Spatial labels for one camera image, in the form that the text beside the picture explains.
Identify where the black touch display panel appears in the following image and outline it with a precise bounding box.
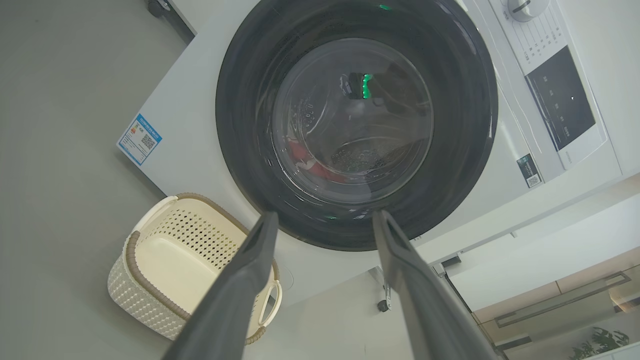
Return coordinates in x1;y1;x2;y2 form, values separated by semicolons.
524;45;597;152

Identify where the red white striped garment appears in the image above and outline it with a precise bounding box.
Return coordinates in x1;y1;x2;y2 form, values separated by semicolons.
286;139;347;184

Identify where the silver control knob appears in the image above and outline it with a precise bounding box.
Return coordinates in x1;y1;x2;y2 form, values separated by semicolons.
507;0;551;23

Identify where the blue energy label sticker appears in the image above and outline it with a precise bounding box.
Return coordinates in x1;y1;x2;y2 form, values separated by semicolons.
116;113;163;167

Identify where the steel washing machine drum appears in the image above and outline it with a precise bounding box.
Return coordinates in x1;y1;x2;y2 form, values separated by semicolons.
272;37;434;206

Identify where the cream plastic laundry basket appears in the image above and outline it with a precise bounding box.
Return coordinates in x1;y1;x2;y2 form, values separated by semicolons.
107;192;283;346

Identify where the wooden door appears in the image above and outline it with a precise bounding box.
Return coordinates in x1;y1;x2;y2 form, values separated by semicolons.
472;245;640;351

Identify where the black round washer door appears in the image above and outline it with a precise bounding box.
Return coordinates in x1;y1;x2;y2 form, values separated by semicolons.
215;0;499;252

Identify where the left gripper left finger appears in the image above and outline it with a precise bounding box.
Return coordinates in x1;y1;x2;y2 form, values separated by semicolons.
162;211;279;360

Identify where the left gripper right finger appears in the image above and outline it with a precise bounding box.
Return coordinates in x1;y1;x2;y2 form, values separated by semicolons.
372;210;501;360

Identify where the green potted plant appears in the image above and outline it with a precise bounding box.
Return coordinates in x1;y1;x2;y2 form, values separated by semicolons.
569;327;632;360

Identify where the white washing machine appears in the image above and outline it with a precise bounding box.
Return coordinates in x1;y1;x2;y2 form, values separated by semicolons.
116;0;624;307

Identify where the small dark QR sticker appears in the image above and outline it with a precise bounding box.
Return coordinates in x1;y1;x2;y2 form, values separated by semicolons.
516;153;544;189

